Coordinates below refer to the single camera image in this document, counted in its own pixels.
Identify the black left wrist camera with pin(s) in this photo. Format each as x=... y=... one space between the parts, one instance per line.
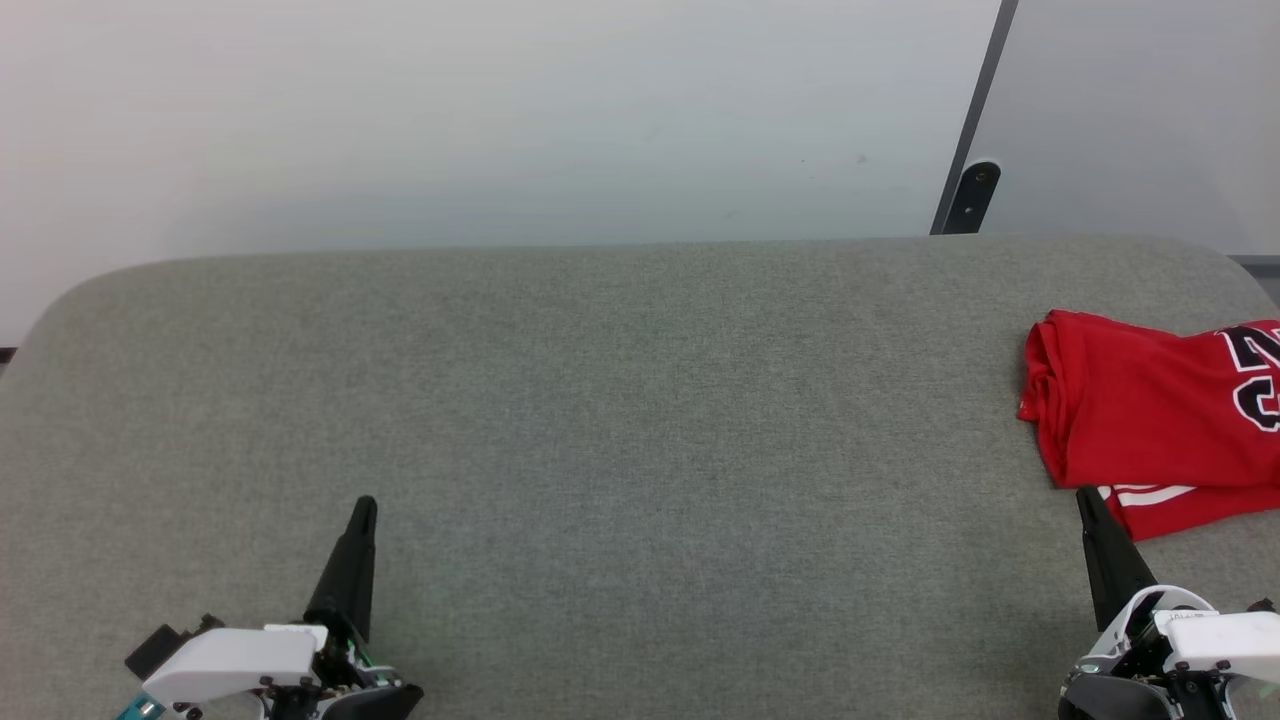
x=160 y=645

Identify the red and white shirt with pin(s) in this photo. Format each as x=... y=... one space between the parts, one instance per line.
x=1140 y=410

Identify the dark wall baseboard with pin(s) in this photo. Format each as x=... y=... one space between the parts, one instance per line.
x=1260 y=272

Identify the black wall bracket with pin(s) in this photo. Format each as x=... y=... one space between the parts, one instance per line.
x=972 y=200

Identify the dark grey partition strip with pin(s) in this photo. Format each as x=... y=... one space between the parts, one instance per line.
x=985 y=90

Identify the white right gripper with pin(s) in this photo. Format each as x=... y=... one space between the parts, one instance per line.
x=1220 y=650

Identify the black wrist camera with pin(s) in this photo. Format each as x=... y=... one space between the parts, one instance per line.
x=160 y=645
x=1262 y=605

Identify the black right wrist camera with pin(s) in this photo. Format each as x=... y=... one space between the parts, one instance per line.
x=1262 y=605

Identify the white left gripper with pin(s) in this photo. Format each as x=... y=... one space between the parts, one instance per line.
x=240 y=665

